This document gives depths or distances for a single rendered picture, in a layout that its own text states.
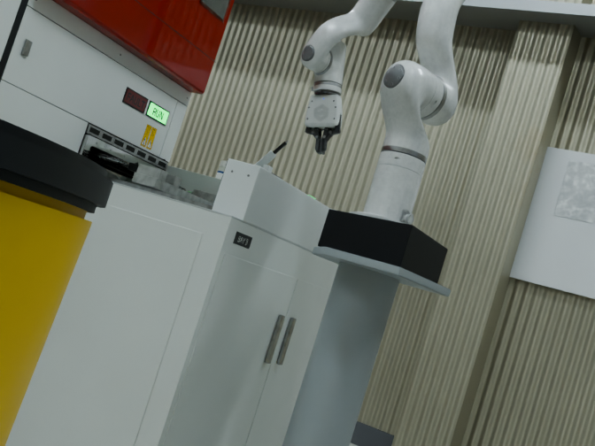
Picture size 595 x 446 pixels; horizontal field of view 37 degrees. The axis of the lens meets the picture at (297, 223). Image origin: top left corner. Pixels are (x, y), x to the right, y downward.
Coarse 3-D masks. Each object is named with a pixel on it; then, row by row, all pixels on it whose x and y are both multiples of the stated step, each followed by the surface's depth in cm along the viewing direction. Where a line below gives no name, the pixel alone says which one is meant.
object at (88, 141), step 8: (88, 136) 250; (88, 144) 251; (96, 144) 254; (104, 144) 258; (80, 152) 250; (88, 152) 252; (112, 152) 262; (120, 152) 265; (128, 160) 270; (136, 160) 274; (112, 176) 265; (120, 176) 268
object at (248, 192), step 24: (240, 168) 217; (240, 192) 216; (264, 192) 221; (288, 192) 233; (240, 216) 215; (264, 216) 224; (288, 216) 236; (312, 216) 250; (288, 240) 240; (312, 240) 255
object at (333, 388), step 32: (320, 256) 227; (352, 256) 209; (352, 288) 216; (384, 288) 217; (448, 288) 227; (352, 320) 215; (384, 320) 219; (320, 352) 217; (352, 352) 214; (320, 384) 215; (352, 384) 215; (320, 416) 213; (352, 416) 216
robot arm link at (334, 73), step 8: (336, 48) 255; (344, 48) 258; (336, 56) 255; (344, 56) 258; (336, 64) 255; (328, 72) 254; (336, 72) 255; (320, 80) 254; (328, 80) 254; (336, 80) 254
